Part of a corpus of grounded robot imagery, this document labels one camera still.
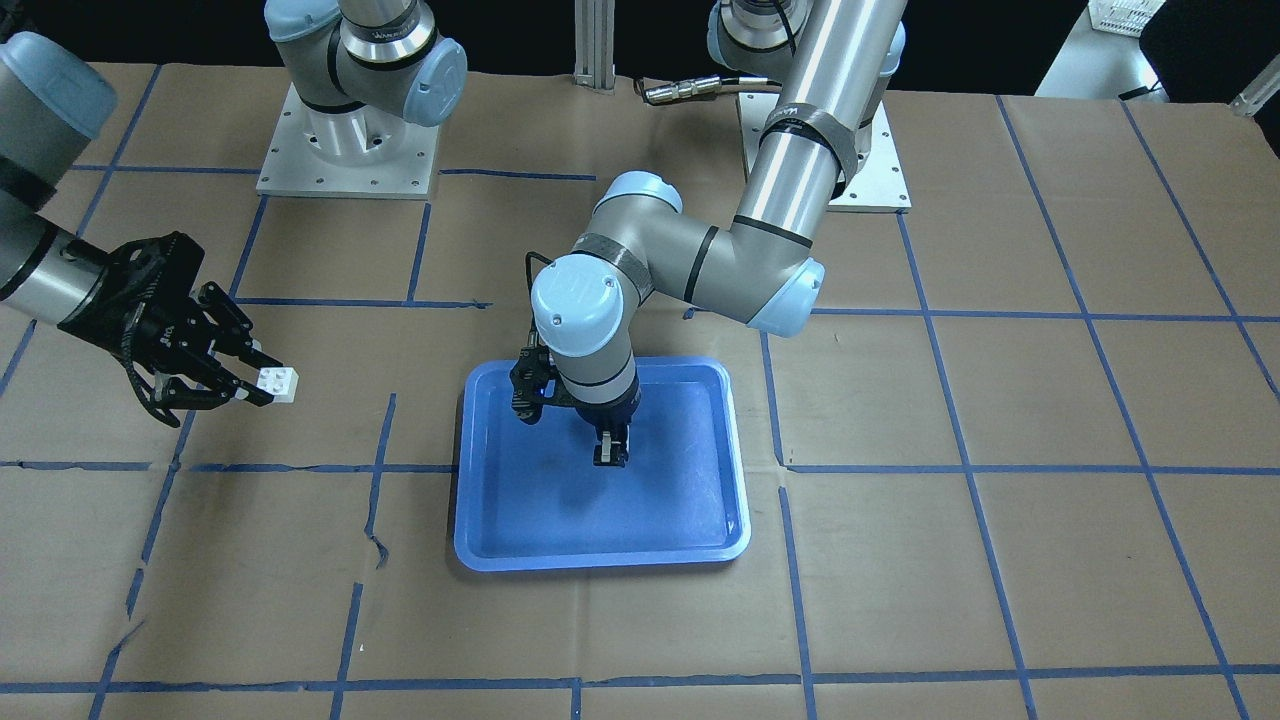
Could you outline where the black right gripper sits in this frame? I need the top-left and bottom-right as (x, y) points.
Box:
(58, 232), (283, 427)

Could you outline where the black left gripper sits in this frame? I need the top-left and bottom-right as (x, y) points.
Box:
(509, 340), (641, 468)

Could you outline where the white block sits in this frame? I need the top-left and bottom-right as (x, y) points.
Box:
(256, 366), (300, 404)

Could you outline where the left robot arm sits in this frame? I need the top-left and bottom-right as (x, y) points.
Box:
(509, 1), (906, 466)

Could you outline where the blue plastic tray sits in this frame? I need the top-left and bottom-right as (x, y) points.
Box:
(453, 356), (753, 571)

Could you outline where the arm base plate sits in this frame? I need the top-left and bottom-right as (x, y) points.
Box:
(737, 92), (913, 214)
(256, 86), (440, 200)

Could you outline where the aluminium frame post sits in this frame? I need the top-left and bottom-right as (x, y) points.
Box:
(572, 0), (616, 95)

